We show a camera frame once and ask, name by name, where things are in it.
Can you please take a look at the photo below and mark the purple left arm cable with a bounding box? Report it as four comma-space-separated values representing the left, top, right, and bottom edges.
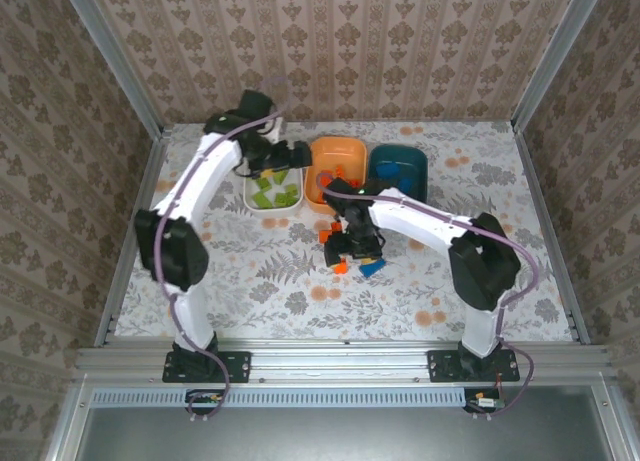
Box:
154, 75, 294, 425

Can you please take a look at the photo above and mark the small electronics board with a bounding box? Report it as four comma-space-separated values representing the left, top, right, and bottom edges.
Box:
464, 388, 506, 413
185, 389, 226, 407

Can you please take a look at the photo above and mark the floral printed table cover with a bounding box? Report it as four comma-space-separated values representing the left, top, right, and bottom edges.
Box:
113, 121, 574, 342

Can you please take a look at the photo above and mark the aluminium table side rail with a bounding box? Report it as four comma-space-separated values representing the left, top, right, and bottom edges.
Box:
512, 125, 592, 345
93, 128, 174, 347

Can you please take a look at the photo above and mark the orange plastic container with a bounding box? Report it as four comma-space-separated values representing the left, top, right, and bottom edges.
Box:
303, 136, 369, 216

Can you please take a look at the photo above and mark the white plastic container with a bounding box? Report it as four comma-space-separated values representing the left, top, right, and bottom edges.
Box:
243, 163, 305, 218

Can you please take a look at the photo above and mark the grey slotted cable duct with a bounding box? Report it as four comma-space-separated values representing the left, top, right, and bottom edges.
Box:
91, 386, 469, 409

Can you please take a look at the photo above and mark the grey metal panel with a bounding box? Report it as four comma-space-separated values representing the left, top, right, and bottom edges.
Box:
47, 383, 640, 461

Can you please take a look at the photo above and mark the aluminium frame cross rail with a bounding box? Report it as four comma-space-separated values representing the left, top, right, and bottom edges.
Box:
74, 338, 614, 385

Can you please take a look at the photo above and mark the aluminium upright frame post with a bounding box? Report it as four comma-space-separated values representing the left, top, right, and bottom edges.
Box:
510, 0, 609, 132
57, 0, 166, 140

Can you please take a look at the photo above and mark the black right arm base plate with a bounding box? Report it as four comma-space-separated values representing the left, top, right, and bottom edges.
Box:
427, 349, 521, 383

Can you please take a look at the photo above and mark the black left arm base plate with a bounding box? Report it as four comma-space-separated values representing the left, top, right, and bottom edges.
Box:
162, 350, 252, 384

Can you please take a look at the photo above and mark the teal plastic container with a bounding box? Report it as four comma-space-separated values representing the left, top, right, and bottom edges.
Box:
367, 143, 430, 207

